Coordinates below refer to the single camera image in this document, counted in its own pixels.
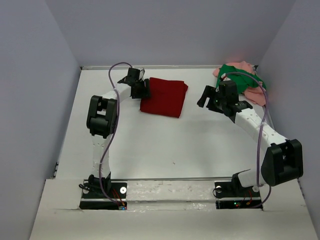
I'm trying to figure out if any dark red t-shirt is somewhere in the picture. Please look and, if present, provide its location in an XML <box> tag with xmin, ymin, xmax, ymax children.
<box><xmin>140</xmin><ymin>77</ymin><xmax>189</xmax><ymax>118</ymax></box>

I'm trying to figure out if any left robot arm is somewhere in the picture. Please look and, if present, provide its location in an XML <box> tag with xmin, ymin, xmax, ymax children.
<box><xmin>86</xmin><ymin>67</ymin><xmax>151</xmax><ymax>199</ymax></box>

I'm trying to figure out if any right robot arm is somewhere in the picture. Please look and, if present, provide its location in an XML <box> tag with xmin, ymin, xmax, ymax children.
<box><xmin>197</xmin><ymin>80</ymin><xmax>304</xmax><ymax>194</ymax></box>

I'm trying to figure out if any green t-shirt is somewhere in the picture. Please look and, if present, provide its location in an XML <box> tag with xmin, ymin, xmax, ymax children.
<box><xmin>213</xmin><ymin>62</ymin><xmax>267</xmax><ymax>94</ymax></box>

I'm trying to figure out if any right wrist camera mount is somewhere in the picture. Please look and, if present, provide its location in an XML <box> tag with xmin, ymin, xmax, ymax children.
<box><xmin>220</xmin><ymin>74</ymin><xmax>231</xmax><ymax>82</ymax></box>

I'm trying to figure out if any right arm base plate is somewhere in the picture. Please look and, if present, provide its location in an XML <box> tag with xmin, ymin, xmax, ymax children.
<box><xmin>212</xmin><ymin>181</ymin><xmax>263</xmax><ymax>210</ymax></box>

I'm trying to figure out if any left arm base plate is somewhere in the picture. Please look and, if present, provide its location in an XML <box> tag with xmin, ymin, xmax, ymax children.
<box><xmin>79</xmin><ymin>181</ymin><xmax>128</xmax><ymax>211</ymax></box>

